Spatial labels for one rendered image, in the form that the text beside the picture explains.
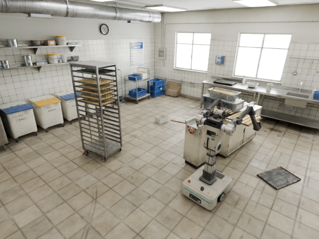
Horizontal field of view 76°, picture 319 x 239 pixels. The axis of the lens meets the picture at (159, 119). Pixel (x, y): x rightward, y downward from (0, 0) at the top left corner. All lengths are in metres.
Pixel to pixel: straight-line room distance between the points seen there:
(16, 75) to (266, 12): 6.55
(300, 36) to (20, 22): 6.75
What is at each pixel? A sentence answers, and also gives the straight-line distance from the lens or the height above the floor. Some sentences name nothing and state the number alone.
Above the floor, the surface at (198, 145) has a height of 0.52.
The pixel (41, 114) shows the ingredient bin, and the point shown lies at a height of 0.51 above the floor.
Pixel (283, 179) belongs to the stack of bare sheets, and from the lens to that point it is 4.22.
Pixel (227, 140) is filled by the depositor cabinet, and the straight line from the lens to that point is 4.10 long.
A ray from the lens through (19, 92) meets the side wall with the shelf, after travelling 5.97.
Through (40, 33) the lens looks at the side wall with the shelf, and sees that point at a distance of 6.06.
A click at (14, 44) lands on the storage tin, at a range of 5.61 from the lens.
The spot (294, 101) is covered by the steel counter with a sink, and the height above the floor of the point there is 0.75.
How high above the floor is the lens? 2.32
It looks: 23 degrees down
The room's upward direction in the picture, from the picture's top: 1 degrees clockwise
